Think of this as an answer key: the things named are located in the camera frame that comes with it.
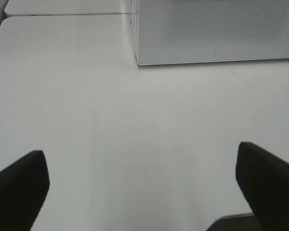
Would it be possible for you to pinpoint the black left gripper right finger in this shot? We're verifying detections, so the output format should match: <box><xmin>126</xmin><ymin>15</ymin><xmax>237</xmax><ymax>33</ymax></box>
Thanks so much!
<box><xmin>236</xmin><ymin>142</ymin><xmax>289</xmax><ymax>231</ymax></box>

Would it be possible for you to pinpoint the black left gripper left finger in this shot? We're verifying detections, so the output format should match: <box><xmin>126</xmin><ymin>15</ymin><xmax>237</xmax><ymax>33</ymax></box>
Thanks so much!
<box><xmin>0</xmin><ymin>150</ymin><xmax>50</xmax><ymax>231</ymax></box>

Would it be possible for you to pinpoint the white microwave door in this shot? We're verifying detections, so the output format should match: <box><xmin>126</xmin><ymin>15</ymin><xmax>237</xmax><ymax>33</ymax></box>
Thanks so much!
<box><xmin>131</xmin><ymin>0</ymin><xmax>289</xmax><ymax>65</ymax></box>

